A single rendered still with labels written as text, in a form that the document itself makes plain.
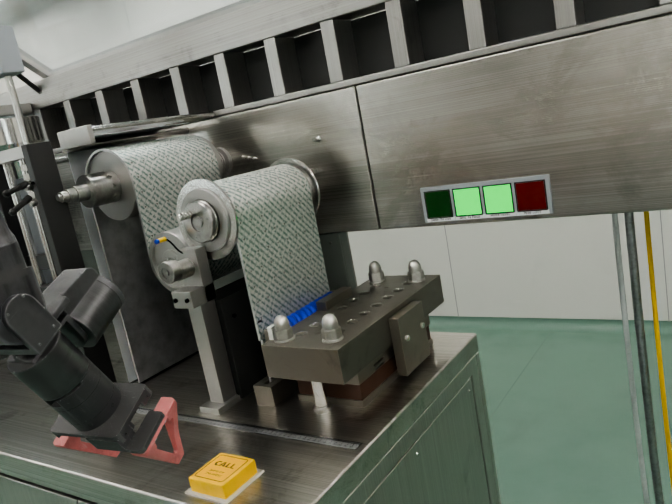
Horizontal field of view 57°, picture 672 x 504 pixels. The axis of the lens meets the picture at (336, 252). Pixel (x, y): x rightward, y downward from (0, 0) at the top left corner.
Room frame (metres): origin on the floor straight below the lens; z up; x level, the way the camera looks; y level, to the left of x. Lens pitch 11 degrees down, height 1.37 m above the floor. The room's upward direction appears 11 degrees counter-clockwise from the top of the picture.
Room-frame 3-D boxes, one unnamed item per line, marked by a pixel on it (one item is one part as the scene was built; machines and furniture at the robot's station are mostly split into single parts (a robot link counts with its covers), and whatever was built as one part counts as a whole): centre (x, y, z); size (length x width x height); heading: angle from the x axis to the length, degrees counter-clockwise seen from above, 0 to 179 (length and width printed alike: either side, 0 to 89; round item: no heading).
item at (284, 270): (1.17, 0.10, 1.11); 0.23 x 0.01 x 0.18; 145
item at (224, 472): (0.82, 0.22, 0.91); 0.07 x 0.07 x 0.02; 55
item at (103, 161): (1.36, 0.34, 1.33); 0.25 x 0.14 x 0.14; 145
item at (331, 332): (0.98, 0.03, 1.05); 0.04 x 0.04 x 0.04
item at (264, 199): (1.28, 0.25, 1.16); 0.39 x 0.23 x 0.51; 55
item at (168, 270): (1.06, 0.29, 1.18); 0.04 x 0.02 x 0.04; 55
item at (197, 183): (1.10, 0.22, 1.25); 0.15 x 0.01 x 0.15; 55
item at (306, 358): (1.13, -0.02, 1.00); 0.40 x 0.16 x 0.06; 145
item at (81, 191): (1.18, 0.47, 1.33); 0.06 x 0.03 x 0.03; 145
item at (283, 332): (1.02, 0.12, 1.05); 0.04 x 0.04 x 0.04
